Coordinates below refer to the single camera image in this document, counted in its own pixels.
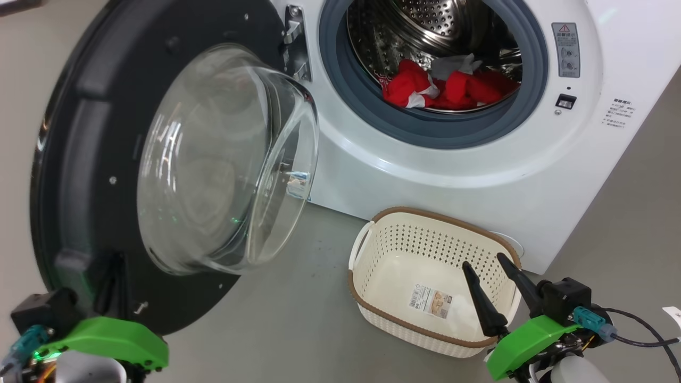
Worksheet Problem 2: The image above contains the white washing machine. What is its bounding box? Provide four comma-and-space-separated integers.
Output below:
266, 0, 681, 275

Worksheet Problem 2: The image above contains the teal left camera connector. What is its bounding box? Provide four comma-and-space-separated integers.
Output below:
4, 324, 55, 368

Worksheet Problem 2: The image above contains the red and white garment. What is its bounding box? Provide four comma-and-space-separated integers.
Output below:
381, 53, 520, 111

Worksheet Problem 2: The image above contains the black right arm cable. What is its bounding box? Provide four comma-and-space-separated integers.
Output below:
600, 307, 681, 379

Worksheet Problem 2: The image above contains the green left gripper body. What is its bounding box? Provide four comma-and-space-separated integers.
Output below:
31, 316, 170, 383

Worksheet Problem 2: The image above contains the grey warning sticker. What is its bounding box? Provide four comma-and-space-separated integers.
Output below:
551, 22, 581, 79

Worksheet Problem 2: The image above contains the stainless steel washing machine drum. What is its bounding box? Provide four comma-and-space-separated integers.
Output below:
347, 0, 524, 114

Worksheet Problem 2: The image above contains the blue energy label sticker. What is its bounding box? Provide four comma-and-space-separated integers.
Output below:
286, 171, 311, 201

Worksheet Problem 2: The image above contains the metal door hinge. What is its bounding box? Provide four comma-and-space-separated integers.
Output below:
283, 4, 312, 81

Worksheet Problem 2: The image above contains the teal camera connector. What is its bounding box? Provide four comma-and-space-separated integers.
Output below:
572, 306, 619, 342
4, 324, 55, 368

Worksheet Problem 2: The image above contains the printed product label sticker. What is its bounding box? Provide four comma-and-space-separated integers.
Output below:
408, 283, 453, 319

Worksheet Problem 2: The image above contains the teal right camera connector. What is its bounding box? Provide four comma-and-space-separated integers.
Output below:
572, 306, 619, 342

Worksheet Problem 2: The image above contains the cream perforated laundry basket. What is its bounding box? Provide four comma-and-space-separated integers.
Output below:
348, 206, 524, 359

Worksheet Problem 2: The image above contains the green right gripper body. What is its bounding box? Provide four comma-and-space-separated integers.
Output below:
485, 315, 582, 381

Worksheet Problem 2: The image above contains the black round glass washer door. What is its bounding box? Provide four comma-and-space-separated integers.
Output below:
29, 0, 321, 337

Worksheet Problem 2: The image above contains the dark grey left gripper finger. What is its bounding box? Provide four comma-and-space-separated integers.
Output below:
94, 253, 129, 320

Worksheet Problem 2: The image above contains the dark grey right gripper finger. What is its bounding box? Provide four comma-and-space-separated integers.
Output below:
496, 252, 546, 320
462, 261, 509, 337

